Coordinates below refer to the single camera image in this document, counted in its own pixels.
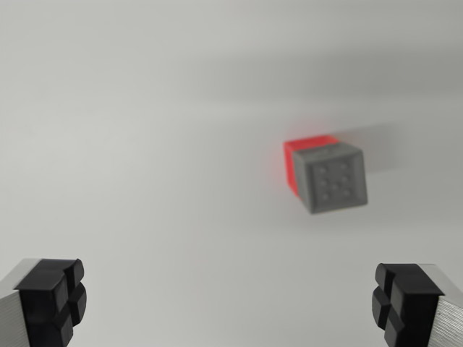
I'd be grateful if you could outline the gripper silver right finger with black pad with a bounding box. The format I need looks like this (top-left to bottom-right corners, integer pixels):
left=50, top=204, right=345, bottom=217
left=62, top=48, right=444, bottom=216
left=370, top=262, right=463, bottom=347

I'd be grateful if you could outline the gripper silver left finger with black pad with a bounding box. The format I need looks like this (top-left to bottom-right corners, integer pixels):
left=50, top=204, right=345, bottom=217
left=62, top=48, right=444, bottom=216
left=0, top=257, right=88, bottom=347

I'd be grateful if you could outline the grey dice cube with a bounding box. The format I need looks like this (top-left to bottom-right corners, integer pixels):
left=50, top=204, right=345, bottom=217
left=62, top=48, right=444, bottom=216
left=292, top=142, right=369, bottom=215

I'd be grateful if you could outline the red dice cube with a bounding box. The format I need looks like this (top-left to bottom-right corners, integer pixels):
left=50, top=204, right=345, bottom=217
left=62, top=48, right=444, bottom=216
left=282, top=134, right=339, bottom=199

